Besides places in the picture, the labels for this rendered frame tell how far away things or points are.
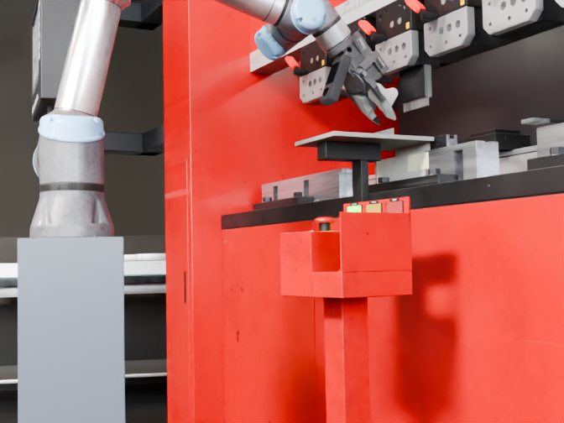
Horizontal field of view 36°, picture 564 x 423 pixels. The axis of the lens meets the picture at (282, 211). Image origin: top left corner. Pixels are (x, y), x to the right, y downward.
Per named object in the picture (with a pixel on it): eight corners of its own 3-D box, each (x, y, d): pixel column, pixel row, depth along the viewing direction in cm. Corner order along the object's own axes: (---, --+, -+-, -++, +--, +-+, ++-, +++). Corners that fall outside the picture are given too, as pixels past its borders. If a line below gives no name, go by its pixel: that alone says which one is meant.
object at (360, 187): (319, 238, 191) (316, 143, 193) (373, 237, 198) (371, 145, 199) (327, 237, 188) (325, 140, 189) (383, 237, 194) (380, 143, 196)
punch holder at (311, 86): (300, 104, 246) (298, 47, 247) (326, 106, 250) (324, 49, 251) (326, 94, 233) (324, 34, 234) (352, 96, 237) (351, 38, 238)
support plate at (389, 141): (294, 146, 198) (294, 142, 198) (389, 150, 210) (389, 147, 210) (333, 135, 182) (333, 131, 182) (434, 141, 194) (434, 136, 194)
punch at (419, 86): (400, 112, 207) (399, 73, 208) (407, 112, 208) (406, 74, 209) (425, 105, 198) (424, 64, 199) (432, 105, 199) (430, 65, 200)
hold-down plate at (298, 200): (253, 213, 265) (252, 203, 265) (268, 213, 267) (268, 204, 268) (297, 206, 238) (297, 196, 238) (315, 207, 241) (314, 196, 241)
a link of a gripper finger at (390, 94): (413, 102, 194) (385, 73, 194) (397, 118, 192) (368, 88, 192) (407, 107, 197) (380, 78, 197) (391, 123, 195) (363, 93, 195)
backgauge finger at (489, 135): (414, 152, 208) (414, 131, 209) (498, 155, 220) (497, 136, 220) (445, 145, 198) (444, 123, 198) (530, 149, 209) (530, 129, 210)
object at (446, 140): (395, 158, 208) (394, 145, 208) (405, 159, 209) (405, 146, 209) (446, 148, 190) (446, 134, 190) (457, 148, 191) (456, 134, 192)
